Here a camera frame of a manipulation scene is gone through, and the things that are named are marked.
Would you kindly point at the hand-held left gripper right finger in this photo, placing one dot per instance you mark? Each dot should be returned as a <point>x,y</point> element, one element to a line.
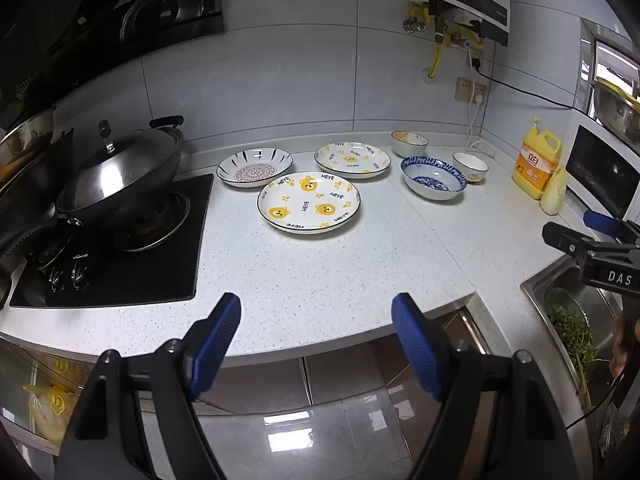
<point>417,345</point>

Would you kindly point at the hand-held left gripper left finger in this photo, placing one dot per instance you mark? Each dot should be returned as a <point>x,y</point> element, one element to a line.
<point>215,345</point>

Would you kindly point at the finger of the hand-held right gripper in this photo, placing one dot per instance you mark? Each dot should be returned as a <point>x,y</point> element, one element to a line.
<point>602,222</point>
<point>565,240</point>

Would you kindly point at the plain white bowl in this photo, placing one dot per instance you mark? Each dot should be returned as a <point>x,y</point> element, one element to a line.
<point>470,172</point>

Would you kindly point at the blue patterned bowl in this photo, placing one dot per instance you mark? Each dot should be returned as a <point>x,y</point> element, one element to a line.
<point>432,185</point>

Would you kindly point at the yellow bear print plate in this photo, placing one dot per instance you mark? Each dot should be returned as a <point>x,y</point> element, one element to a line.
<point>305,205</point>
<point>350,157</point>

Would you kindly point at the striped plate with pink pattern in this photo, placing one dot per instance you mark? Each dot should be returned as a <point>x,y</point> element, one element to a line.
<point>255,172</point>

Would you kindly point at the orange flower bowl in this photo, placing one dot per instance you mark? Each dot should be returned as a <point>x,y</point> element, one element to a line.
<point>407,148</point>

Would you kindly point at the person's right hand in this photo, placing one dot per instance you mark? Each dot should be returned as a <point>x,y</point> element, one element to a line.
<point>624,345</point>

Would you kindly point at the yellow-green sponge cloth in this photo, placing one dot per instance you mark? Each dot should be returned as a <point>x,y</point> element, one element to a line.
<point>554,195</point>

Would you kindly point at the steel sink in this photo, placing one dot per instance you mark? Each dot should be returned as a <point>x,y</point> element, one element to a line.
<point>542,285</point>

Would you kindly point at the white microwave oven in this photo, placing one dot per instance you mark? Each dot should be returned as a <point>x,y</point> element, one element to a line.
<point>600,170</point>

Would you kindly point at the brown cabinet door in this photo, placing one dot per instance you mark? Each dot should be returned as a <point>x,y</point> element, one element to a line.
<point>260,385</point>
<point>350,370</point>

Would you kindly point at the green leafy vegetables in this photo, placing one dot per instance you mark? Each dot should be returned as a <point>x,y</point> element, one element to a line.
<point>570,330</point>

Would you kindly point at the yellow detergent bottle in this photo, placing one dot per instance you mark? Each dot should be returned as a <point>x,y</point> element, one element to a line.
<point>535,165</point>

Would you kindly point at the black gas stove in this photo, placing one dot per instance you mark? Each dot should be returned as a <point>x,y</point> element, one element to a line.
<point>150,270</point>

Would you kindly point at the yellow plastic bag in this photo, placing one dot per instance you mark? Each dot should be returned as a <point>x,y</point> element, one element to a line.
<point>50,405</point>

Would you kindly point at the black wok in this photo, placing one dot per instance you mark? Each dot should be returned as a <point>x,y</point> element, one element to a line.
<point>172,160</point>

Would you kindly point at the steel wok lid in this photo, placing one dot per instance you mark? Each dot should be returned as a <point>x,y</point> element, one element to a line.
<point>115,170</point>

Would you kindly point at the metal pipe fittings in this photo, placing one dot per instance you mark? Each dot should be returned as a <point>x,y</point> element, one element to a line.
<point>450,22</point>

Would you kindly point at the steel wok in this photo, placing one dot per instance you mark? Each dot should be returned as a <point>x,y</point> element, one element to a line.
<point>25,145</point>

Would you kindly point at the black range hood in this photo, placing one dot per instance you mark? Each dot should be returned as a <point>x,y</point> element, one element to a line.
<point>75,10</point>

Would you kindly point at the white window frame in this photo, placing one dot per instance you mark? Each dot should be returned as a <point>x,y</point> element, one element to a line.
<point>586,60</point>

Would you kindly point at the beige wall socket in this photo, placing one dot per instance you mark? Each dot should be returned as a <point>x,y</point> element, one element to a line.
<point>467,90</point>

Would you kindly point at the white wall socket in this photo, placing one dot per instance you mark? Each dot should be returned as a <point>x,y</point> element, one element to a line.
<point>475,56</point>

